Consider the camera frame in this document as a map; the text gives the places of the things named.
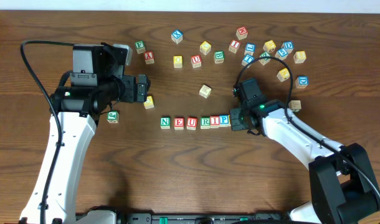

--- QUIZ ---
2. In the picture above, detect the yellow block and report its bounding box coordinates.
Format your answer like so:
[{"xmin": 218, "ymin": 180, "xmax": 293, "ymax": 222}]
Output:
[
  {"xmin": 293, "ymin": 51, "xmax": 307, "ymax": 64},
  {"xmin": 228, "ymin": 115, "xmax": 232, "ymax": 126},
  {"xmin": 200, "ymin": 40, "xmax": 212, "ymax": 55},
  {"xmin": 263, "ymin": 40, "xmax": 276, "ymax": 54},
  {"xmin": 173, "ymin": 55, "xmax": 183, "ymax": 68},
  {"xmin": 143, "ymin": 96, "xmax": 154, "ymax": 109}
]

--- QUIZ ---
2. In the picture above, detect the blue P block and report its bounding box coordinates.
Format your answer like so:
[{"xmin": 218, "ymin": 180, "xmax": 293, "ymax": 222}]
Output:
[{"xmin": 219, "ymin": 114, "xmax": 230, "ymax": 127}]

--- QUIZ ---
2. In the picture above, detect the red i block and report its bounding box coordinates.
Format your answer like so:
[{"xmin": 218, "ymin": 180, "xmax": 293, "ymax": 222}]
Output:
[
  {"xmin": 229, "ymin": 40, "xmax": 240, "ymax": 54},
  {"xmin": 210, "ymin": 116, "xmax": 220, "ymax": 128}
]

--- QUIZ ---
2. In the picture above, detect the green R block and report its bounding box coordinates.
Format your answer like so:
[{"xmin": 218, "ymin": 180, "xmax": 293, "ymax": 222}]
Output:
[{"xmin": 200, "ymin": 117, "xmax": 211, "ymax": 129}]

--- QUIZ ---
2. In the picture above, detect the green N block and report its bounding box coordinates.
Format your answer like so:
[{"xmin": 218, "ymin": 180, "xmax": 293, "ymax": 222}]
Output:
[{"xmin": 160, "ymin": 117, "xmax": 171, "ymax": 129}]

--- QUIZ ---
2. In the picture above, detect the red u block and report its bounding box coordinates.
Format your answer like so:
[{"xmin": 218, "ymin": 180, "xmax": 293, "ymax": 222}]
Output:
[
  {"xmin": 191, "ymin": 55, "xmax": 202, "ymax": 68},
  {"xmin": 186, "ymin": 117, "xmax": 198, "ymax": 130}
]

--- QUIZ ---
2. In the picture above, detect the red E block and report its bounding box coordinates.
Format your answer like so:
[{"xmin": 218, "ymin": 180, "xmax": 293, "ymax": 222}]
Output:
[{"xmin": 174, "ymin": 118, "xmax": 184, "ymax": 130}]

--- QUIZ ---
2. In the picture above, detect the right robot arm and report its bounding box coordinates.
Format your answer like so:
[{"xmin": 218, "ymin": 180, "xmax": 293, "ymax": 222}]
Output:
[{"xmin": 230, "ymin": 100, "xmax": 380, "ymax": 223}]

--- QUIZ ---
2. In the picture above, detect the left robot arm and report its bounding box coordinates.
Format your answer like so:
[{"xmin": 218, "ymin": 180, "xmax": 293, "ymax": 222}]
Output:
[{"xmin": 19, "ymin": 72, "xmax": 151, "ymax": 223}]

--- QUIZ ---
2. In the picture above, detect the green J block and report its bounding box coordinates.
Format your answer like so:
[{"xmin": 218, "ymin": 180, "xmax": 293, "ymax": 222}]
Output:
[{"xmin": 107, "ymin": 111, "xmax": 119, "ymax": 123}]

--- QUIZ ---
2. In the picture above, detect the green F block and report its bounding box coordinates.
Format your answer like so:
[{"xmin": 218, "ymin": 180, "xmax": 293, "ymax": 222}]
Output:
[{"xmin": 135, "ymin": 40, "xmax": 146, "ymax": 54}]

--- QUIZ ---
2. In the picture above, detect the white K block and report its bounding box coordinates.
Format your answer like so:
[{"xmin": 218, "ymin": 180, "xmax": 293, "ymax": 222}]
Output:
[{"xmin": 199, "ymin": 85, "xmax": 212, "ymax": 98}]

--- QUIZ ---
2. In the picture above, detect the white F block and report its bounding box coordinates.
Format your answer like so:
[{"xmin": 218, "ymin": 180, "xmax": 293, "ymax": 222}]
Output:
[{"xmin": 288, "ymin": 100, "xmax": 302, "ymax": 113}]

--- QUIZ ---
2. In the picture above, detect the blue T block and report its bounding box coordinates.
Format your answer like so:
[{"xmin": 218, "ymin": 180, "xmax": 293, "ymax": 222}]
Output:
[{"xmin": 242, "ymin": 54, "xmax": 255, "ymax": 68}]

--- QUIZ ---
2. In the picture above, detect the yellow block mid right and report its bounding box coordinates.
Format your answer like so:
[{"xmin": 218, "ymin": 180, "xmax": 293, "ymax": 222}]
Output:
[{"xmin": 277, "ymin": 68, "xmax": 290, "ymax": 82}]

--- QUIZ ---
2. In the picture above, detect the green Z block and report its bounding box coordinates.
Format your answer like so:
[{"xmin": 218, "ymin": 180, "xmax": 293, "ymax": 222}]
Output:
[{"xmin": 259, "ymin": 52, "xmax": 270, "ymax": 65}]

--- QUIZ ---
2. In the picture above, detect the blue X block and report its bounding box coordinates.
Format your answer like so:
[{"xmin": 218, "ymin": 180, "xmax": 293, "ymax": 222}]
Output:
[{"xmin": 171, "ymin": 30, "xmax": 183, "ymax": 44}]

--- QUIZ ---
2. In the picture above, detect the green B block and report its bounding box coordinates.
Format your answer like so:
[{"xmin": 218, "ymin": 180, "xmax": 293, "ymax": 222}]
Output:
[{"xmin": 214, "ymin": 50, "xmax": 225, "ymax": 63}]

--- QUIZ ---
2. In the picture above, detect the blue D block lower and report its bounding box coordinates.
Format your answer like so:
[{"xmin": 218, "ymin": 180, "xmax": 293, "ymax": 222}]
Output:
[{"xmin": 295, "ymin": 76, "xmax": 309, "ymax": 89}]

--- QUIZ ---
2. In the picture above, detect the blue d block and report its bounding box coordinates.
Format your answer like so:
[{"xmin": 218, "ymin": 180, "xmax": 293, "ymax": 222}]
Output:
[
  {"xmin": 295, "ymin": 76, "xmax": 309, "ymax": 89},
  {"xmin": 281, "ymin": 41, "xmax": 294, "ymax": 54}
]

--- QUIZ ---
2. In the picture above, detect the blue L block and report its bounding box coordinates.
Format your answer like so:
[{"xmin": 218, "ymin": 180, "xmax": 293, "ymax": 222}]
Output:
[{"xmin": 244, "ymin": 43, "xmax": 256, "ymax": 56}]

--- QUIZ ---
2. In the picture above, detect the blue S block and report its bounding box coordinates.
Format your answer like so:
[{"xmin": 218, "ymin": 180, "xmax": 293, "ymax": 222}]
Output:
[{"xmin": 275, "ymin": 48, "xmax": 288, "ymax": 60}]

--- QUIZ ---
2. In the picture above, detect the red H block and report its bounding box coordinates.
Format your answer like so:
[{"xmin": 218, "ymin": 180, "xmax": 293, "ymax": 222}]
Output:
[{"xmin": 236, "ymin": 26, "xmax": 249, "ymax": 40}]

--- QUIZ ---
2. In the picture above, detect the blue D block upper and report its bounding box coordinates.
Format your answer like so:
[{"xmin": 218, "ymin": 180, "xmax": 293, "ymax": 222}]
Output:
[{"xmin": 281, "ymin": 41, "xmax": 294, "ymax": 54}]

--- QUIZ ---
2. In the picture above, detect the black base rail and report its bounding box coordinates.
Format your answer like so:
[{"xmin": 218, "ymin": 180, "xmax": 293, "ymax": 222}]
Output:
[{"xmin": 76, "ymin": 210, "xmax": 290, "ymax": 224}]

